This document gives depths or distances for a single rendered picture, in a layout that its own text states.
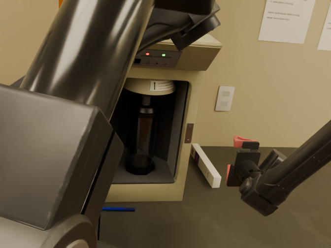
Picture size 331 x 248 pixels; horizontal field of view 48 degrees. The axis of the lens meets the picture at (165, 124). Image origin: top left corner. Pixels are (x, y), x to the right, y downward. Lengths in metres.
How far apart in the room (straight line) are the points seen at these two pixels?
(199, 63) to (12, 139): 0.88
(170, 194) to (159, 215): 0.09
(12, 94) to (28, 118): 0.02
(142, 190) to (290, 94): 0.86
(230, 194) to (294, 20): 0.76
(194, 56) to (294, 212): 0.68
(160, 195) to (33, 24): 0.76
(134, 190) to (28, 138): 1.08
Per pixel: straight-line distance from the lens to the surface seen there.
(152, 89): 1.10
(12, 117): 0.17
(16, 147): 0.17
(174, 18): 0.43
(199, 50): 0.96
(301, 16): 1.67
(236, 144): 1.00
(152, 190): 1.24
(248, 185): 0.87
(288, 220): 1.35
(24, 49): 1.49
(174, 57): 0.98
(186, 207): 1.27
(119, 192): 1.23
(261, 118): 1.75
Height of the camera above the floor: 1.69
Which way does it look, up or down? 24 degrees down
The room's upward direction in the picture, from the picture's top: 7 degrees clockwise
